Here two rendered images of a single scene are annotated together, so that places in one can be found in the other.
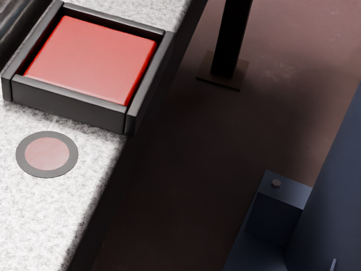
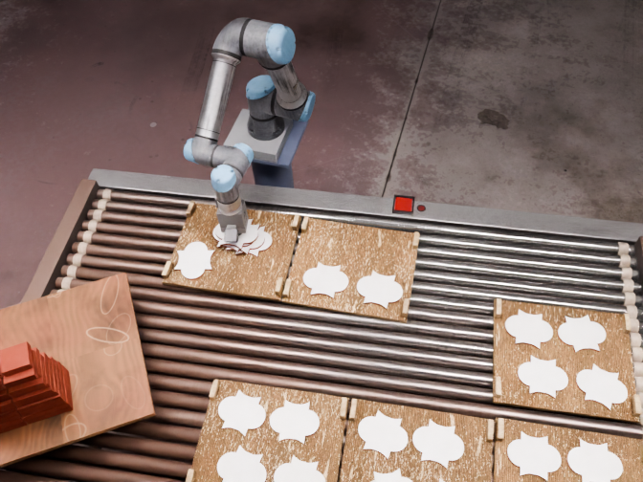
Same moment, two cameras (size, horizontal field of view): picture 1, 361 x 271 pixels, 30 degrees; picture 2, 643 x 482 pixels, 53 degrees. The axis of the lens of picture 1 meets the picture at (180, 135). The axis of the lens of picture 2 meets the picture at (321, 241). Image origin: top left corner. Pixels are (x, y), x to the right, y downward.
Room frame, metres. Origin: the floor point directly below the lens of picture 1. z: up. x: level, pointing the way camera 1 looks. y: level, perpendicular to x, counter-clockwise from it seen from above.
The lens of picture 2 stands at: (0.47, 1.53, 2.77)
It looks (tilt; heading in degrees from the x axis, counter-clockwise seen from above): 55 degrees down; 275
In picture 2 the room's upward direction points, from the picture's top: 4 degrees counter-clockwise
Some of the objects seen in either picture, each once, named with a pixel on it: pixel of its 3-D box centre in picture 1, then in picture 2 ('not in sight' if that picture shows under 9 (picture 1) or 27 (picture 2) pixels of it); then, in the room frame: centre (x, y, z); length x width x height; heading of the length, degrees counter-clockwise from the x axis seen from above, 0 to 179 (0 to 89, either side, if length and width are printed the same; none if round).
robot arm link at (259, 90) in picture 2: not in sight; (263, 96); (0.81, -0.35, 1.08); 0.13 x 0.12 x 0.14; 162
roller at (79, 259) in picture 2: not in sight; (341, 291); (0.51, 0.41, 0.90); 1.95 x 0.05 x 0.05; 173
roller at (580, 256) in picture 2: not in sight; (350, 231); (0.48, 0.16, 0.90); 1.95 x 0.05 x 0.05; 173
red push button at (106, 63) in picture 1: (92, 66); (403, 205); (0.29, 0.06, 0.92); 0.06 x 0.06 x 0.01; 83
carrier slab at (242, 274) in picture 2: not in sight; (233, 249); (0.88, 0.26, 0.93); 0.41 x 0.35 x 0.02; 171
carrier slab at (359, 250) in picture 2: not in sight; (353, 267); (0.47, 0.33, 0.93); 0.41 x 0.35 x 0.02; 170
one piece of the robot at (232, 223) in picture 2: not in sight; (231, 220); (0.87, 0.25, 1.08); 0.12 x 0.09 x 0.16; 87
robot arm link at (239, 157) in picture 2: not in sight; (232, 161); (0.85, 0.12, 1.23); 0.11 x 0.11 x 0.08; 72
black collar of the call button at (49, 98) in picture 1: (92, 64); (403, 205); (0.29, 0.06, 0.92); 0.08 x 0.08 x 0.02; 83
